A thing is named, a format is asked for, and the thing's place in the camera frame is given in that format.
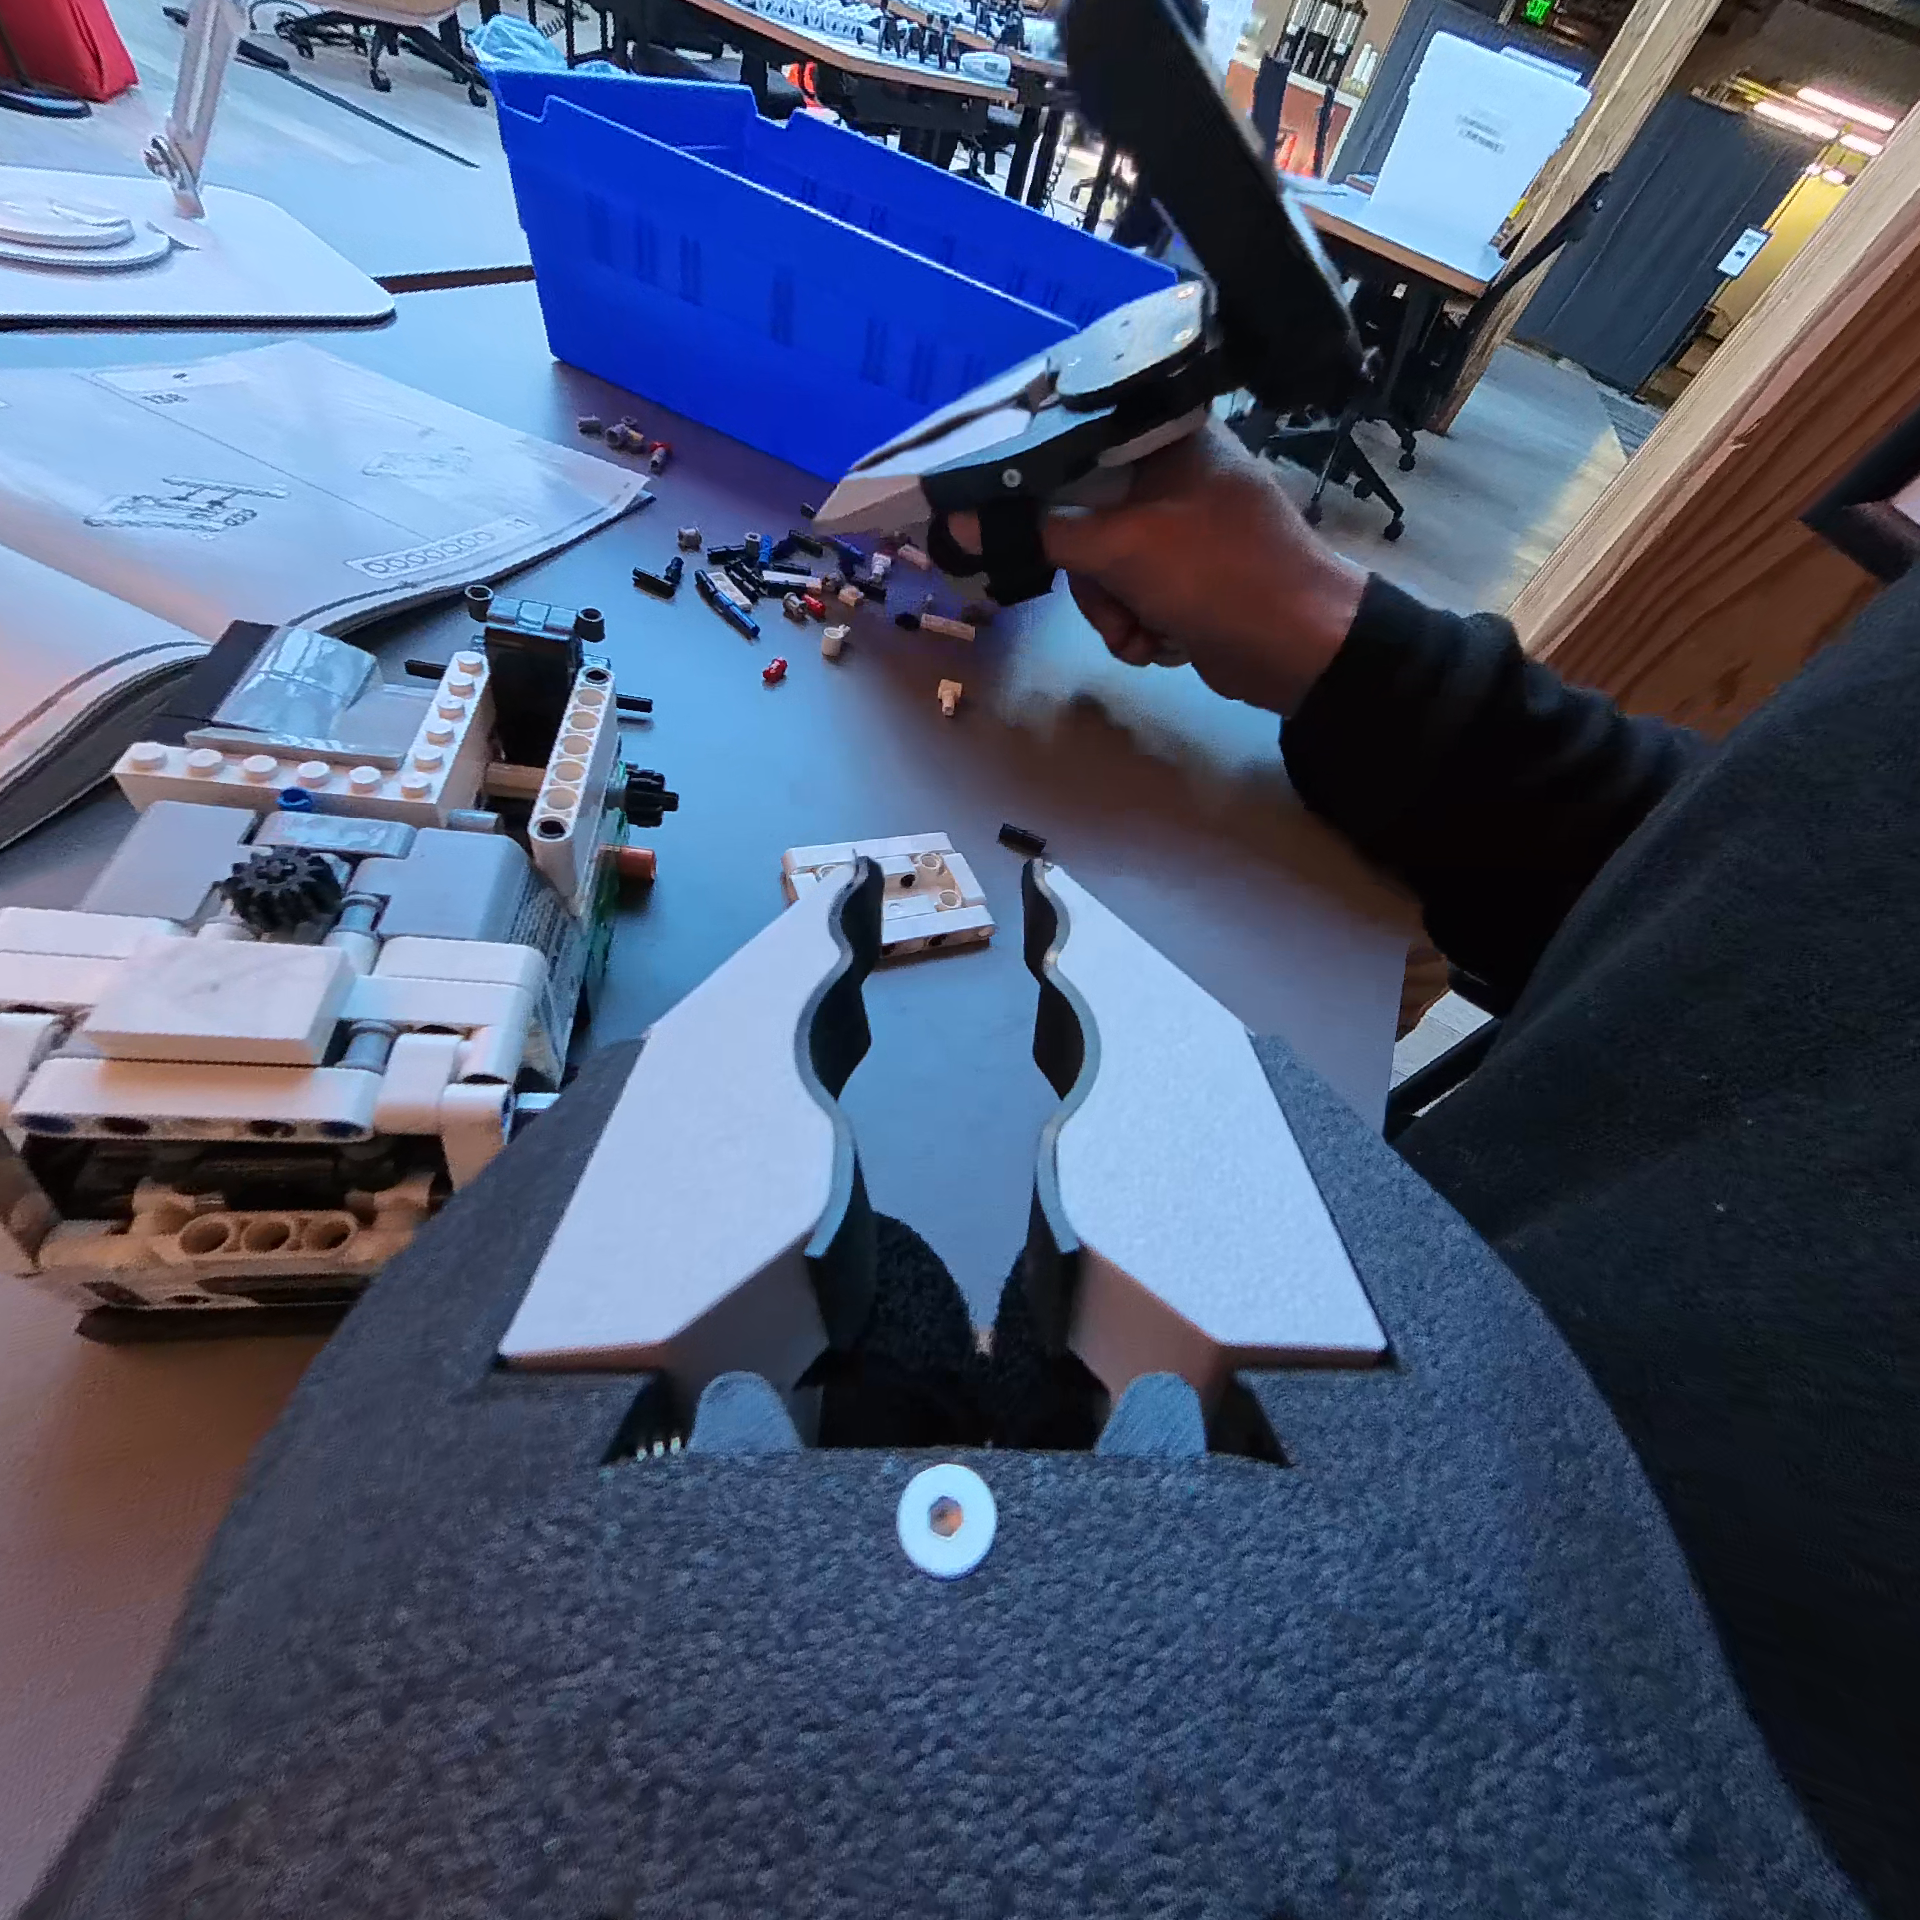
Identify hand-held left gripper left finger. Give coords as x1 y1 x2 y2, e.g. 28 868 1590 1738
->
496 856 888 1455

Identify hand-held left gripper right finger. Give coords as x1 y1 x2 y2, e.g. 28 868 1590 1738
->
1020 856 1390 1457

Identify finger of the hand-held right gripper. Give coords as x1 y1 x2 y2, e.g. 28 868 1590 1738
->
811 442 980 539
846 356 1078 489

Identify pile of small lego pieces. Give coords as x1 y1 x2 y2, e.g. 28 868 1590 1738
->
579 412 998 719

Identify white lego frame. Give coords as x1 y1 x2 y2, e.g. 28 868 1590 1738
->
780 833 998 951

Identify person's right forearm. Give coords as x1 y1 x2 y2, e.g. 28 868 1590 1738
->
1279 575 1719 1000

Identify white lego vehicle model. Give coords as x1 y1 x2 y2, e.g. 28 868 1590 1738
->
0 589 676 1324

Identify lego instruction booklet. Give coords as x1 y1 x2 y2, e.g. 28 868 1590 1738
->
0 342 656 842

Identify person's right hand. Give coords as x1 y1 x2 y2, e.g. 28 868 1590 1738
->
1048 427 1373 719

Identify white-topped background table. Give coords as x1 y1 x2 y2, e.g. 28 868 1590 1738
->
1291 175 1508 437

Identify black office chair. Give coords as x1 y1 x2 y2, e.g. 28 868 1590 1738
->
1243 400 1412 547

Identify blue plastic bin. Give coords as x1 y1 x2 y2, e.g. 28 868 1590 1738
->
487 61 1178 484

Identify white background board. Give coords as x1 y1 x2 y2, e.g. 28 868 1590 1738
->
1373 29 1592 248

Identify long background work table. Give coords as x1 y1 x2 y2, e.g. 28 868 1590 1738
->
681 0 1075 204

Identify instruction sheet stand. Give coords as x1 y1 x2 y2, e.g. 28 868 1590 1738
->
0 0 394 334

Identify red object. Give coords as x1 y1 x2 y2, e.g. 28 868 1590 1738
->
0 0 140 104

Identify wooden post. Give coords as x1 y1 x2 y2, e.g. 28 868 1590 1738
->
1508 0 1920 737

